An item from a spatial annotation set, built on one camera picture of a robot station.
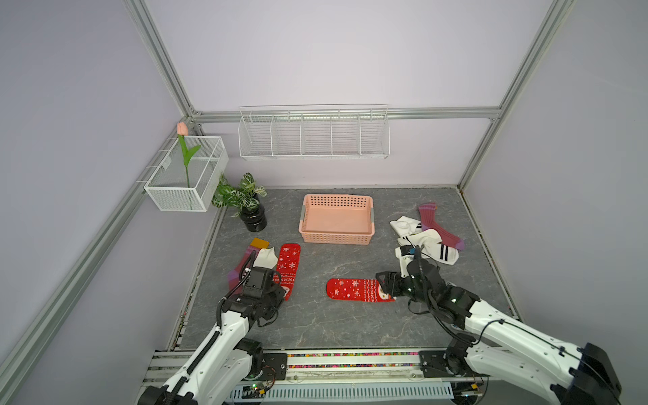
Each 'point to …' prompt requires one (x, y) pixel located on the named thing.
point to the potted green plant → (245, 196)
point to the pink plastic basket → (340, 219)
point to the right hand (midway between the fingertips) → (379, 274)
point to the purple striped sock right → (428, 221)
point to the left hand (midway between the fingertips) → (286, 295)
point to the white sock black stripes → (428, 244)
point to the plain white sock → (404, 226)
